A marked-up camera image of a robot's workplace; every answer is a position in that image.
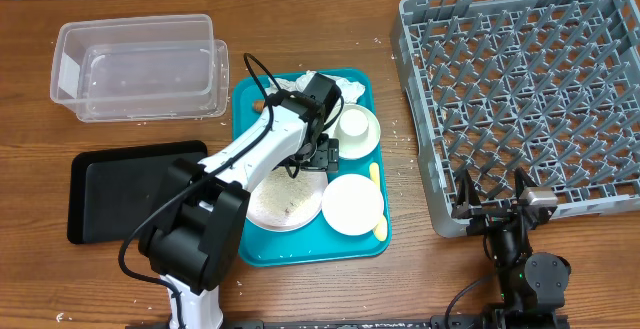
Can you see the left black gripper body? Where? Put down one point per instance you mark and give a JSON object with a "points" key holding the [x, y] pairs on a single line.
{"points": [[321, 157]]}

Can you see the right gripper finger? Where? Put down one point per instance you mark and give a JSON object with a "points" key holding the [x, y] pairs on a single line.
{"points": [[467, 194], [523, 185]]}

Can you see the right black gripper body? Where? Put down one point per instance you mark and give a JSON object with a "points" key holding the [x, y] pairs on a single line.
{"points": [[487, 216]]}

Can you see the large white plate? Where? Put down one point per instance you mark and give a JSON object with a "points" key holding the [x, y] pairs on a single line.
{"points": [[281, 203]]}

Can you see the orange carrot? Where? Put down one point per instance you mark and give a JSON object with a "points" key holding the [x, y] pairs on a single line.
{"points": [[259, 106]]}

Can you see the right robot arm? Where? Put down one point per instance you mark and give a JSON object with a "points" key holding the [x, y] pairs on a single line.
{"points": [[532, 285]]}

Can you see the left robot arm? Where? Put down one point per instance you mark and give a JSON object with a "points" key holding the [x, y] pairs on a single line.
{"points": [[194, 233]]}

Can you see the grey dishwasher rack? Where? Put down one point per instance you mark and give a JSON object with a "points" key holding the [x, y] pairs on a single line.
{"points": [[547, 86]]}

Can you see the pale green bowl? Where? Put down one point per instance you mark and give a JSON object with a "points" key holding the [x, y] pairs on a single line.
{"points": [[357, 148]]}

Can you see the white cup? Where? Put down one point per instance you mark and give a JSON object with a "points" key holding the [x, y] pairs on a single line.
{"points": [[353, 123]]}

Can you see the teal serving tray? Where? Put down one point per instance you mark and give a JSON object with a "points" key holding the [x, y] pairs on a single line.
{"points": [[316, 241]]}

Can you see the crumpled white napkin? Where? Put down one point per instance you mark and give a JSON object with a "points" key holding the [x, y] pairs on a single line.
{"points": [[351, 91]]}

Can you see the yellow plastic spoon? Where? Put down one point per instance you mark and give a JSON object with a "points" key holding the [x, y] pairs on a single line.
{"points": [[381, 230]]}

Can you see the clear plastic bin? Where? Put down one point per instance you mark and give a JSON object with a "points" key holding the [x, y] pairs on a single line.
{"points": [[141, 69]]}

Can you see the black tray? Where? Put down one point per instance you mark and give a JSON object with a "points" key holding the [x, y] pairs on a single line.
{"points": [[112, 190]]}

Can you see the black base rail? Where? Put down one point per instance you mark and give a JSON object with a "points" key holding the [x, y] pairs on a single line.
{"points": [[436, 322]]}

